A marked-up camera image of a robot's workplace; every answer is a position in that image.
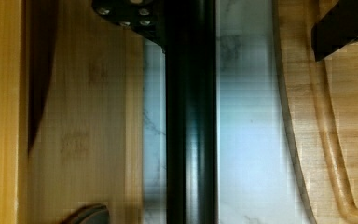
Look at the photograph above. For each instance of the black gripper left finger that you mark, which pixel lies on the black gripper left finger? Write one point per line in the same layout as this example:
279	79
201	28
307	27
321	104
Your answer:
93	214

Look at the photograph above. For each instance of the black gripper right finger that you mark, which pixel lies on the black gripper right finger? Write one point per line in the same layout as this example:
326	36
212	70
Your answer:
336	29

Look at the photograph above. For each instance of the wooden drawer box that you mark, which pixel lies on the wooden drawer box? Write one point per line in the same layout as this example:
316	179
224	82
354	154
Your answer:
71	87

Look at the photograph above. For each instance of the wooden cutting board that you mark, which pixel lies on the wooden cutting board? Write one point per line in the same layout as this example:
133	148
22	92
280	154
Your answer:
320	112

